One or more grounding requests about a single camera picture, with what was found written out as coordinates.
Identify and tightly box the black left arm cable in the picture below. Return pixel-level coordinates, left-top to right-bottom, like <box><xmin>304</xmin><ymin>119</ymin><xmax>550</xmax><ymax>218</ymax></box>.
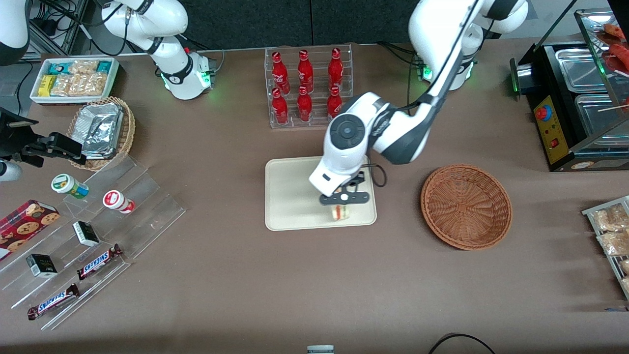
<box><xmin>365</xmin><ymin>52</ymin><xmax>443</xmax><ymax>189</ymax></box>

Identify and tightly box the red cola bottle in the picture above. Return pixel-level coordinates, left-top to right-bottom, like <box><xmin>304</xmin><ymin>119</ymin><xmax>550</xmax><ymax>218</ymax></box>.
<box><xmin>297</xmin><ymin>50</ymin><xmax>314</xmax><ymax>93</ymax></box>
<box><xmin>328</xmin><ymin>48</ymin><xmax>343</xmax><ymax>91</ymax></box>
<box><xmin>272</xmin><ymin>88</ymin><xmax>289</xmax><ymax>125</ymax></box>
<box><xmin>327</xmin><ymin>86</ymin><xmax>343</xmax><ymax>121</ymax></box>
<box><xmin>297</xmin><ymin>86</ymin><xmax>313</xmax><ymax>122</ymax></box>
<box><xmin>272</xmin><ymin>51</ymin><xmax>290</xmax><ymax>95</ymax></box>

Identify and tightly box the black base cable bundle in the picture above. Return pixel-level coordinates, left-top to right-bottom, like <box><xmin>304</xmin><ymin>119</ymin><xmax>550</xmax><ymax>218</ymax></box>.
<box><xmin>377</xmin><ymin>42</ymin><xmax>419</xmax><ymax>65</ymax></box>

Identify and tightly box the steel warmer pan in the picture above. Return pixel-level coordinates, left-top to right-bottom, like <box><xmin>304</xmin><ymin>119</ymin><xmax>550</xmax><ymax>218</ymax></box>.
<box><xmin>574</xmin><ymin>93</ymin><xmax>629</xmax><ymax>149</ymax></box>
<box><xmin>555</xmin><ymin>48</ymin><xmax>611</xmax><ymax>93</ymax></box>

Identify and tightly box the white rectangular snack bin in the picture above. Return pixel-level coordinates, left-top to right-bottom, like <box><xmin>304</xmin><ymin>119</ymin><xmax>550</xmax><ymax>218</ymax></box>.
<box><xmin>29</xmin><ymin>57</ymin><xmax>120</xmax><ymax>106</ymax></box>

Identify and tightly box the clear bag of crackers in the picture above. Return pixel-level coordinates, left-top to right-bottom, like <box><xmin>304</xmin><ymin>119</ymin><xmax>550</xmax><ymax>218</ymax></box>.
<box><xmin>72</xmin><ymin>73</ymin><xmax>107</xmax><ymax>97</ymax></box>
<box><xmin>69</xmin><ymin>60</ymin><xmax>99</xmax><ymax>76</ymax></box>
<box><xmin>51</xmin><ymin>74</ymin><xmax>74</xmax><ymax>97</ymax></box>

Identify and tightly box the red lid yogurt cup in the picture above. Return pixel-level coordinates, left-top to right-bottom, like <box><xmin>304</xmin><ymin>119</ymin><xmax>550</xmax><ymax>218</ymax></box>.
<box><xmin>103</xmin><ymin>190</ymin><xmax>136</xmax><ymax>214</ymax></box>

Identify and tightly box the clear acrylic bottle rack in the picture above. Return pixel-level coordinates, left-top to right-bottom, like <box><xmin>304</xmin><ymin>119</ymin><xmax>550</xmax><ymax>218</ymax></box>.
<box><xmin>264</xmin><ymin>44</ymin><xmax>353</xmax><ymax>129</ymax></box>

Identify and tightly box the aluminium frame shelf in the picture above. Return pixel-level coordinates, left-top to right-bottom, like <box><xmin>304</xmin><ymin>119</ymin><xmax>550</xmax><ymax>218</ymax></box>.
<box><xmin>27</xmin><ymin>0</ymin><xmax>91</xmax><ymax>56</ymax></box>

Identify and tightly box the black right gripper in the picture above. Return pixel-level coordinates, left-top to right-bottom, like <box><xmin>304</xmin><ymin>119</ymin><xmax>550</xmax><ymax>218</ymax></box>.
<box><xmin>0</xmin><ymin>108</ymin><xmax>87</xmax><ymax>168</ymax></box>

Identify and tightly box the red cookie box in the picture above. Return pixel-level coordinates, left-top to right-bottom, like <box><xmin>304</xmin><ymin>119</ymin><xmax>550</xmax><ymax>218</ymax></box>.
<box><xmin>0</xmin><ymin>199</ymin><xmax>60</xmax><ymax>262</ymax></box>

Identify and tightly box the tray of wrapped snacks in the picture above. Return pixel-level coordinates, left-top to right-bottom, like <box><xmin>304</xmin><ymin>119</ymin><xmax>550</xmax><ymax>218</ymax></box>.
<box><xmin>582</xmin><ymin>196</ymin><xmax>629</xmax><ymax>300</ymax></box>

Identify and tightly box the light wicker basket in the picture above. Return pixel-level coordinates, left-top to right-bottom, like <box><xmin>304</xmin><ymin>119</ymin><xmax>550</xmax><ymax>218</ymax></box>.
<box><xmin>66</xmin><ymin>96</ymin><xmax>136</xmax><ymax>172</ymax></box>

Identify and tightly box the clear acrylic stepped display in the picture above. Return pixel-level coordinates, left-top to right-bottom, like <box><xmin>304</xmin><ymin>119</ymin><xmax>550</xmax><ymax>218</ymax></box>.
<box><xmin>0</xmin><ymin>156</ymin><xmax>186</xmax><ymax>331</ymax></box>

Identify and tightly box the brown wicker basket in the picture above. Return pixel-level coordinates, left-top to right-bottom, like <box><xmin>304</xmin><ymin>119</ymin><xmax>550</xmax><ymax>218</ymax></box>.
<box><xmin>420</xmin><ymin>164</ymin><xmax>513</xmax><ymax>251</ymax></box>

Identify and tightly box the Snickers chocolate bar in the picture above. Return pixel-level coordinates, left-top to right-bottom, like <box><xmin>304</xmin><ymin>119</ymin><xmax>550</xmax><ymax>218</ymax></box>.
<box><xmin>27</xmin><ymin>284</ymin><xmax>80</xmax><ymax>321</ymax></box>
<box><xmin>77</xmin><ymin>244</ymin><xmax>123</xmax><ymax>281</ymax></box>

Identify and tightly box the cream plastic tray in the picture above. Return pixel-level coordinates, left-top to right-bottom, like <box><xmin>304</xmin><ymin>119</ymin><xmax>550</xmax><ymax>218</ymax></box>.
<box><xmin>265</xmin><ymin>156</ymin><xmax>377</xmax><ymax>232</ymax></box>

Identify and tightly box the small black box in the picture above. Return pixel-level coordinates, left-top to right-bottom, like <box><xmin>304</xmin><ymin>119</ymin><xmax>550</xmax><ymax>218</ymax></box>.
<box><xmin>26</xmin><ymin>254</ymin><xmax>58</xmax><ymax>278</ymax></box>
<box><xmin>73</xmin><ymin>221</ymin><xmax>100</xmax><ymax>247</ymax></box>

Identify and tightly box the silver foil packet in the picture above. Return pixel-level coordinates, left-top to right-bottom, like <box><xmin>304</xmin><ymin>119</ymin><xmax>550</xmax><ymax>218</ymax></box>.
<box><xmin>76</xmin><ymin>103</ymin><xmax>124</xmax><ymax>126</ymax></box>
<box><xmin>79</xmin><ymin>120</ymin><xmax>122</xmax><ymax>159</ymax></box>

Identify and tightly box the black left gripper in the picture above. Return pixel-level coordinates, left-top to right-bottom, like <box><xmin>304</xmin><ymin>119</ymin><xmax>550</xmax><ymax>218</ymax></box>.
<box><xmin>319</xmin><ymin>171</ymin><xmax>370</xmax><ymax>218</ymax></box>

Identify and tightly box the black floor cable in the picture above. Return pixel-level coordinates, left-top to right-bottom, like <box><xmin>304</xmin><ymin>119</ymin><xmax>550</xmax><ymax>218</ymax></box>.
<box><xmin>428</xmin><ymin>333</ymin><xmax>497</xmax><ymax>354</ymax></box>

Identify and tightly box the black food warmer machine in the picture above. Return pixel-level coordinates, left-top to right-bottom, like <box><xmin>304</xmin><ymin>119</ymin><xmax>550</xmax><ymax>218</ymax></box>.
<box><xmin>510</xmin><ymin>5</ymin><xmax>629</xmax><ymax>173</ymax></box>

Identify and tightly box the green lid yogurt cup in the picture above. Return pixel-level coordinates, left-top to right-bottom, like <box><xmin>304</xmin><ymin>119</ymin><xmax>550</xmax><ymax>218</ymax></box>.
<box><xmin>51</xmin><ymin>174</ymin><xmax>90</xmax><ymax>199</ymax></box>

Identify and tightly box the red sausage on skewer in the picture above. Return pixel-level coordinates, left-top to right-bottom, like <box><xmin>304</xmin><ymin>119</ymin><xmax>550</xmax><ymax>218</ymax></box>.
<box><xmin>602</xmin><ymin>22</ymin><xmax>629</xmax><ymax>73</ymax></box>

